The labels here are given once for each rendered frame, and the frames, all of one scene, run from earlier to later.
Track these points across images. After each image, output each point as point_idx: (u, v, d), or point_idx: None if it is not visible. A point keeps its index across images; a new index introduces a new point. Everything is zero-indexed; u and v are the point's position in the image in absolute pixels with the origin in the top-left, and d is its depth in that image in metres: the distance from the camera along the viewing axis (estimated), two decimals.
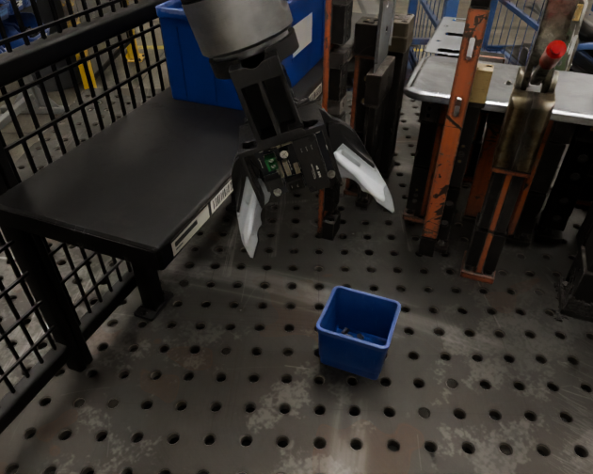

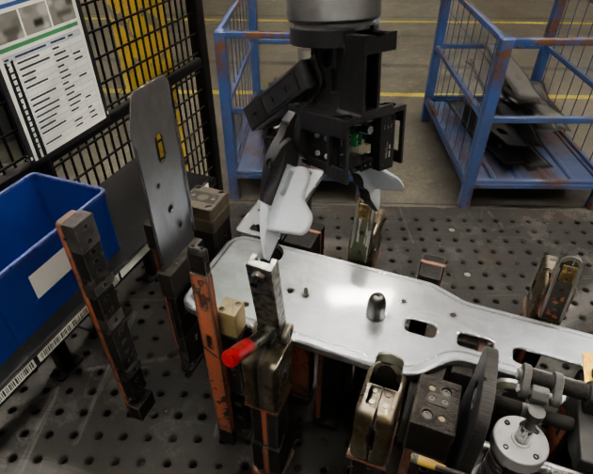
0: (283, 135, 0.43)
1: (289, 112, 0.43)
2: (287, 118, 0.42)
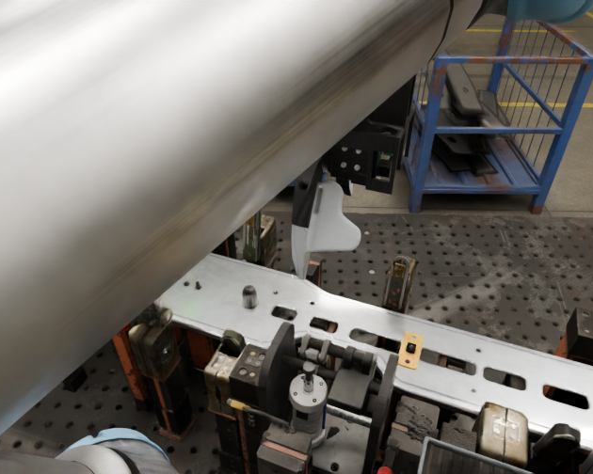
0: None
1: None
2: None
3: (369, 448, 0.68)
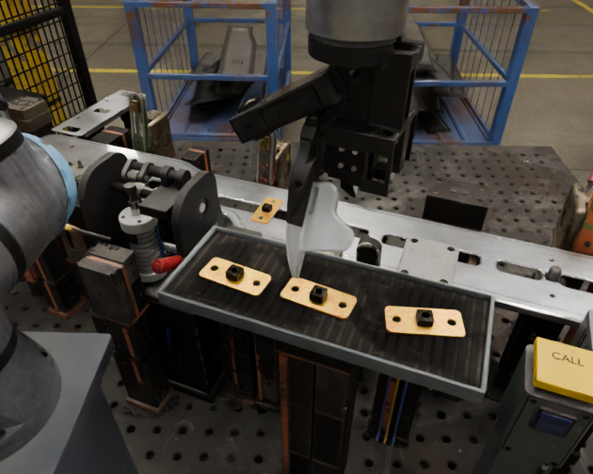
0: (300, 151, 0.41)
1: (304, 126, 0.40)
2: (309, 135, 0.40)
3: (179, 254, 0.73)
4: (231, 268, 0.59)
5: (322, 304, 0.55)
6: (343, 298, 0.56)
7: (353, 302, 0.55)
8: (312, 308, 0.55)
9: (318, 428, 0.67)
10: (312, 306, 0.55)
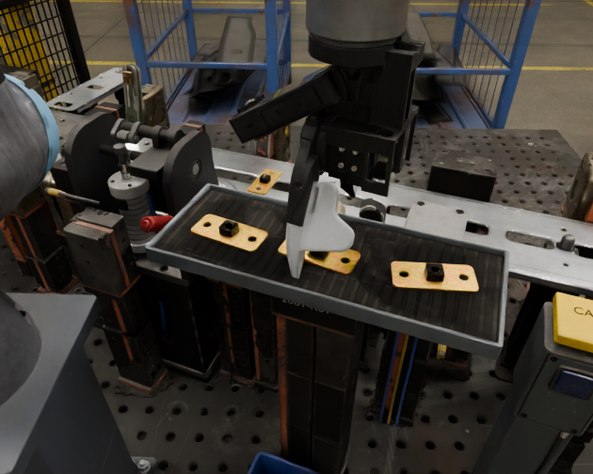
0: (301, 151, 0.41)
1: (304, 126, 0.40)
2: (309, 135, 0.40)
3: None
4: (225, 223, 0.54)
5: (323, 260, 0.51)
6: (345, 254, 0.52)
7: (356, 257, 0.51)
8: (312, 264, 0.51)
9: (319, 400, 0.63)
10: (312, 260, 0.51)
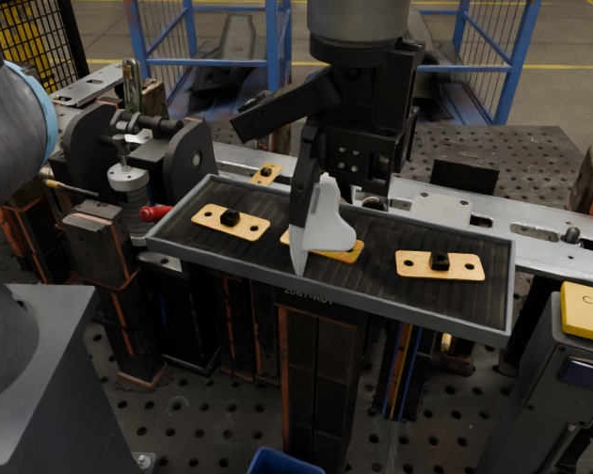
0: (301, 151, 0.41)
1: (305, 126, 0.40)
2: (309, 135, 0.40)
3: None
4: (226, 213, 0.54)
5: None
6: None
7: (360, 246, 0.50)
8: (315, 253, 0.50)
9: (321, 393, 0.62)
10: (314, 250, 0.50)
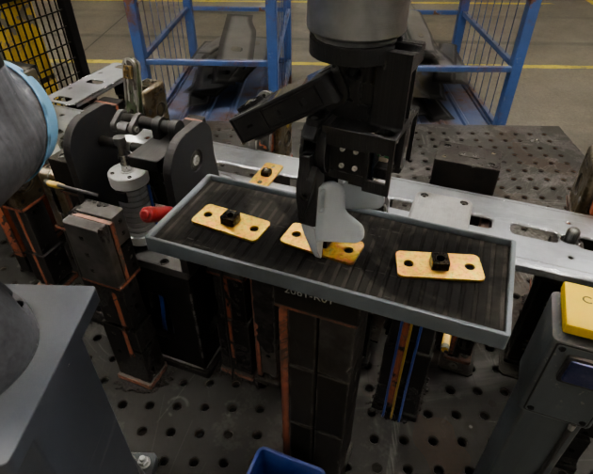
0: (301, 151, 0.41)
1: (305, 126, 0.40)
2: (309, 135, 0.40)
3: None
4: (226, 213, 0.54)
5: (326, 249, 0.50)
6: (349, 244, 0.51)
7: (360, 247, 0.50)
8: None
9: (321, 393, 0.62)
10: None
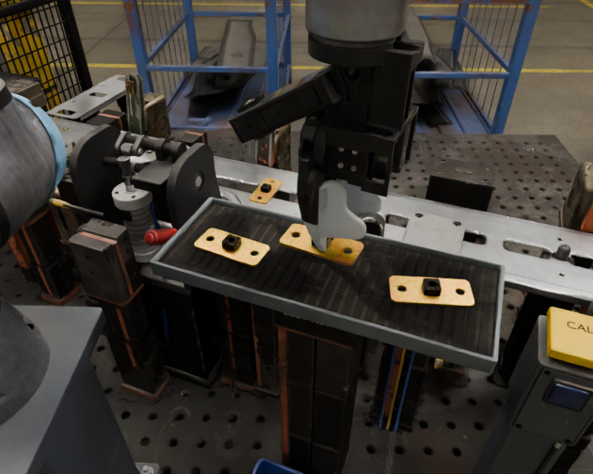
0: (300, 151, 0.41)
1: (304, 126, 0.40)
2: (308, 135, 0.40)
3: None
4: (228, 238, 0.56)
5: (325, 250, 0.50)
6: (348, 244, 0.51)
7: (359, 247, 0.50)
8: (314, 254, 0.50)
9: (319, 408, 0.65)
10: (313, 251, 0.50)
